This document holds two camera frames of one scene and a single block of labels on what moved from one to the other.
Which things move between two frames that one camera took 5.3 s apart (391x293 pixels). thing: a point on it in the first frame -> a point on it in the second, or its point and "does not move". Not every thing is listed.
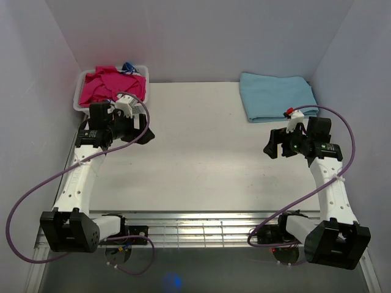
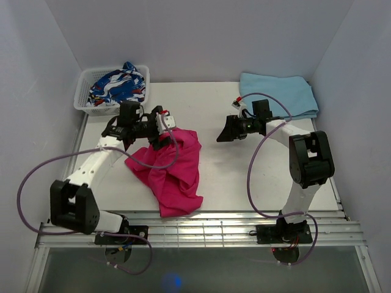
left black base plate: x=129 y=230 does not move
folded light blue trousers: x=268 y=97 does not move
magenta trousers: x=106 y=82 -> x=176 y=187
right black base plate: x=270 y=234 does not move
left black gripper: x=134 y=133 -> x=154 y=142
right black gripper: x=279 y=136 -> x=228 y=133
